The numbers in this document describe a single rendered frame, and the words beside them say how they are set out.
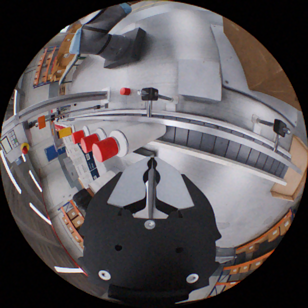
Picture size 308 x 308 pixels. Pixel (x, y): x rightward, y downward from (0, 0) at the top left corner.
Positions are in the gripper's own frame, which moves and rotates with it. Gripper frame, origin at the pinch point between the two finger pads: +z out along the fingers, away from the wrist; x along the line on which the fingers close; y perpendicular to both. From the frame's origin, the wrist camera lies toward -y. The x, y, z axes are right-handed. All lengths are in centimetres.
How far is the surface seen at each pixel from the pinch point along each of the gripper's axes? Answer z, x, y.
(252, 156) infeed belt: 3.8, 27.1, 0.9
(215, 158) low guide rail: 6.7, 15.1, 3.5
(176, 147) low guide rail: 12.1, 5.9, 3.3
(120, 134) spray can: 3.9, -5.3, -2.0
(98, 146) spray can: 0.5, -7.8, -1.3
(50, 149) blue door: 365, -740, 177
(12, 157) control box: -8, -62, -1
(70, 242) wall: -41, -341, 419
